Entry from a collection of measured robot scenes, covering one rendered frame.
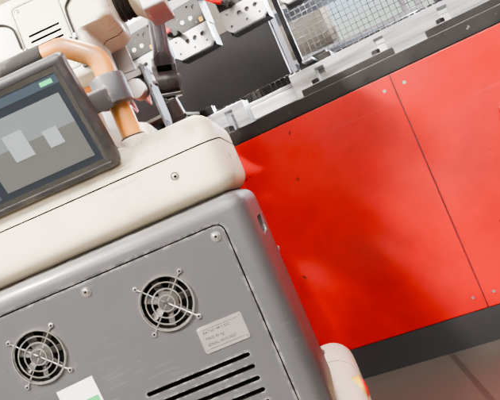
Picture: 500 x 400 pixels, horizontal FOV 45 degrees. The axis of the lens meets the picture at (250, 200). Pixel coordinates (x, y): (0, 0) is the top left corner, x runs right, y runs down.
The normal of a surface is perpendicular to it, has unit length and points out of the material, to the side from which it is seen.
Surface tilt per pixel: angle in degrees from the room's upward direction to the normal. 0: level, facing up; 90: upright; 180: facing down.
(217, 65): 90
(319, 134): 90
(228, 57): 90
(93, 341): 90
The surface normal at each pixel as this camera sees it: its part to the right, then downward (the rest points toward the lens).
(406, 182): -0.30, 0.14
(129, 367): -0.07, 0.04
